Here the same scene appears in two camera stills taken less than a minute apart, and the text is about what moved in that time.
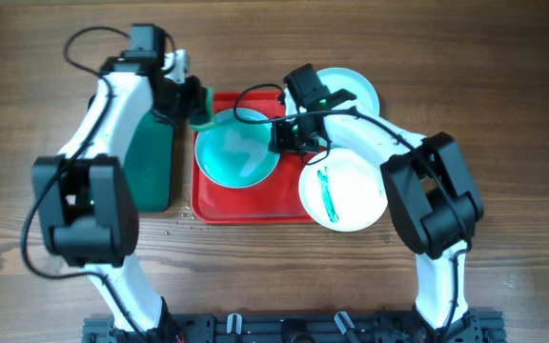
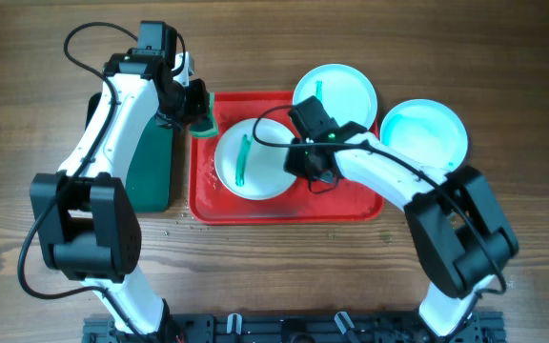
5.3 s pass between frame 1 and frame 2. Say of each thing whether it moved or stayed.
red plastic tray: stayed
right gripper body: moved
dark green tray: stayed
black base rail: stayed
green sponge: stayed
